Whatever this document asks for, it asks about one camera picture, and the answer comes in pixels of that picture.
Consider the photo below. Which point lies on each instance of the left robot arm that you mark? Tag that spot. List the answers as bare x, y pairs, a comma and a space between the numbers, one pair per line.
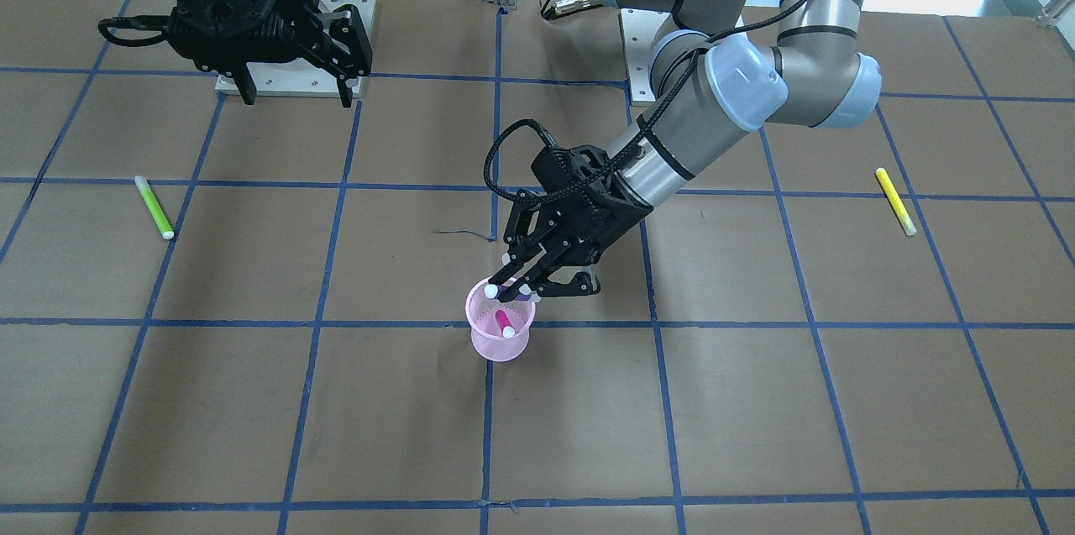
712, 86

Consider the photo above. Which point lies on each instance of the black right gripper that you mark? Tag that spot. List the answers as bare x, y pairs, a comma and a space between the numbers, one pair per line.
338, 36

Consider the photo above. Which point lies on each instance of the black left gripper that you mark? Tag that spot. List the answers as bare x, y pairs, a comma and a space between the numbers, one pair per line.
611, 217

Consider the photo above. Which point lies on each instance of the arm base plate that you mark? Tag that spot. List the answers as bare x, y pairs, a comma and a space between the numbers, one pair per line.
641, 30
298, 78

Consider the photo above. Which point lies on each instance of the yellow pen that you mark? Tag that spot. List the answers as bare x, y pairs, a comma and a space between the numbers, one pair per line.
895, 201

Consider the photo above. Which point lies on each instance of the green pen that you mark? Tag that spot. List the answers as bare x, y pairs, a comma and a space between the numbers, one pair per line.
156, 210

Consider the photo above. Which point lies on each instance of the pink pen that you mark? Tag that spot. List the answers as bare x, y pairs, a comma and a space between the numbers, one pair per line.
504, 324

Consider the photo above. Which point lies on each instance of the pink mesh cup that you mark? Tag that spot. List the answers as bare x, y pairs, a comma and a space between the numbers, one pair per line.
479, 308

